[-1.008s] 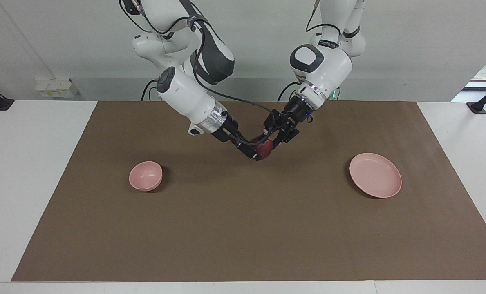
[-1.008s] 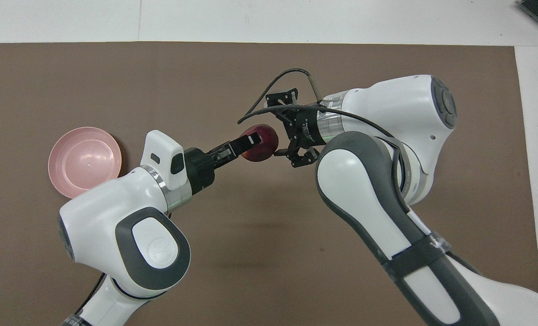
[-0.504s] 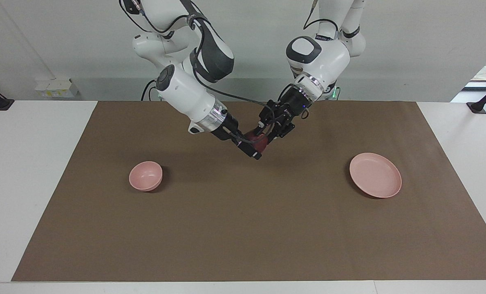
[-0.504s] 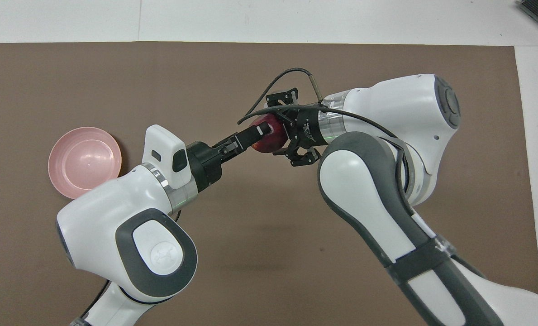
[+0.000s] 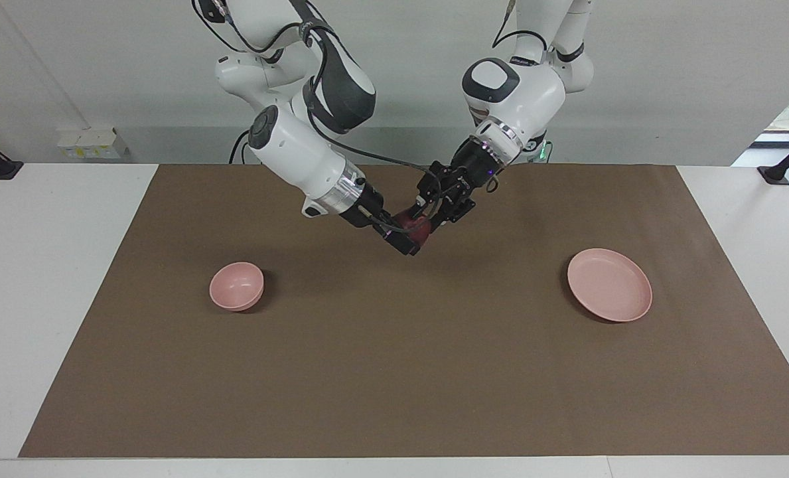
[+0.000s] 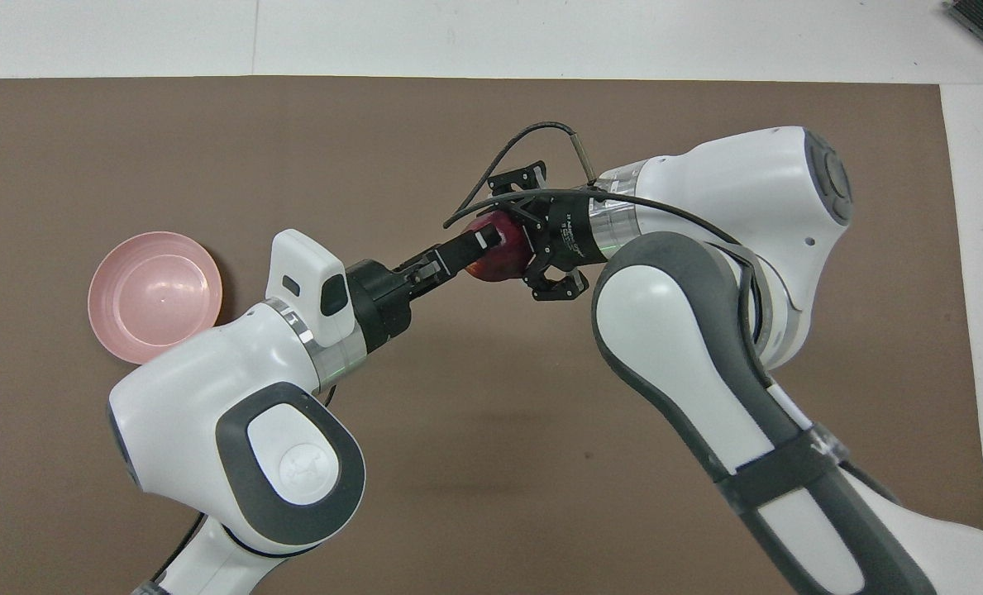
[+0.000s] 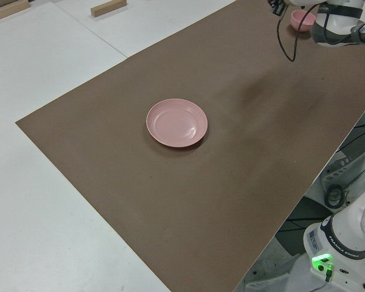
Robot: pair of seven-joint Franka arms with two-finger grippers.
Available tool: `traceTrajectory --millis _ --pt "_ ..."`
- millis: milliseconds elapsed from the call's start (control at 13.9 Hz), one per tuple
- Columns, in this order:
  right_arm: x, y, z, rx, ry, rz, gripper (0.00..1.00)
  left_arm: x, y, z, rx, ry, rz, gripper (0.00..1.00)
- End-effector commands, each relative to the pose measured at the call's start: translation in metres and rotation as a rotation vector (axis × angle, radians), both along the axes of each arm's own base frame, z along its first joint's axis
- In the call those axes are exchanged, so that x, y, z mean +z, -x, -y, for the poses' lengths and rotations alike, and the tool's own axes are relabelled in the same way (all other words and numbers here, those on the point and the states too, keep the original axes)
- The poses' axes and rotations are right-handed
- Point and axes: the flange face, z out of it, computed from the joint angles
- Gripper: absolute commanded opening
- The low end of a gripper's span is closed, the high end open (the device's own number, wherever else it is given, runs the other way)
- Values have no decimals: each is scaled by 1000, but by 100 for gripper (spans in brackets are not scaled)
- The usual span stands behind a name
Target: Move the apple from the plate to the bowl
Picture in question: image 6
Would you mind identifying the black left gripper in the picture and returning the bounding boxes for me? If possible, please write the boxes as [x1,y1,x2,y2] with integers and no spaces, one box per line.
[346,226,505,353]

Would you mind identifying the pink plate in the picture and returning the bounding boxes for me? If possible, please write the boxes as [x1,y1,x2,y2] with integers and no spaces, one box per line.
[88,231,224,366]

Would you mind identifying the dark red apple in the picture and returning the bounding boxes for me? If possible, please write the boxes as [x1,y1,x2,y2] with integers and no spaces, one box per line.
[465,212,535,283]

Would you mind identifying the brown table mat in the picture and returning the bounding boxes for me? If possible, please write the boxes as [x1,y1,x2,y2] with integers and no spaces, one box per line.
[0,76,983,595]

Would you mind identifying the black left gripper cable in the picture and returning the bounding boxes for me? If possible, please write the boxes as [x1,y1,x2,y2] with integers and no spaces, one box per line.
[150,510,208,584]

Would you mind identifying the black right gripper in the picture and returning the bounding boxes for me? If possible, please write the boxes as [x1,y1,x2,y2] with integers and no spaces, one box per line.
[489,159,611,304]

